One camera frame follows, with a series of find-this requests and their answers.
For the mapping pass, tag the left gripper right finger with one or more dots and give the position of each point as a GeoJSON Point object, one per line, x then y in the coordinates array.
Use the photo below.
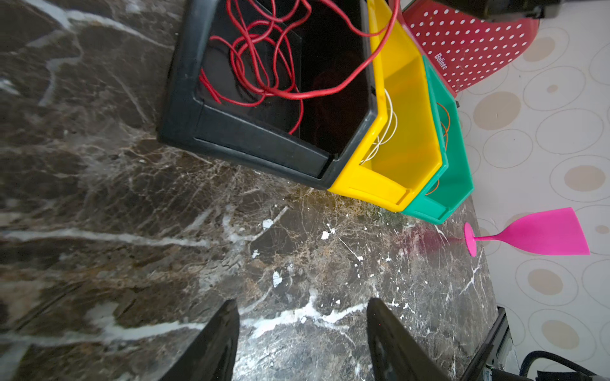
{"type": "Point", "coordinates": [394, 353]}

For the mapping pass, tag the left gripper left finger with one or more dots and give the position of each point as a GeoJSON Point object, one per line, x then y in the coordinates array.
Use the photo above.
{"type": "Point", "coordinates": [212, 354]}

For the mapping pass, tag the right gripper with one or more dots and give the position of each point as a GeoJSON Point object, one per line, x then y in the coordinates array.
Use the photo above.
{"type": "Point", "coordinates": [506, 10]}

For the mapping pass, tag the red polka dot toaster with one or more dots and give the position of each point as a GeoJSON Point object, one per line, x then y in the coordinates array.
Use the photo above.
{"type": "Point", "coordinates": [464, 49]}

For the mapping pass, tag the yellow plastic bin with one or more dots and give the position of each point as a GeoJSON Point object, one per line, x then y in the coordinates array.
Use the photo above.
{"type": "Point", "coordinates": [399, 153]}

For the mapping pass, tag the green plastic bin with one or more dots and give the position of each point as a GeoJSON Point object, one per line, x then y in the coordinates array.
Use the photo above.
{"type": "Point", "coordinates": [453, 183]}

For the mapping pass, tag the pink plastic goblet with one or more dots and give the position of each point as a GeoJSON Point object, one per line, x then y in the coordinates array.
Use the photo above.
{"type": "Point", "coordinates": [549, 233]}

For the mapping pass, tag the black plastic bin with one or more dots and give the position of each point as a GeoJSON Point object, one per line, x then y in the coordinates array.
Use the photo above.
{"type": "Point", "coordinates": [280, 86]}

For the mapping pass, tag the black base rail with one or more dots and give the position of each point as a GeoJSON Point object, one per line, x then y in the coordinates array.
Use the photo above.
{"type": "Point", "coordinates": [492, 352]}

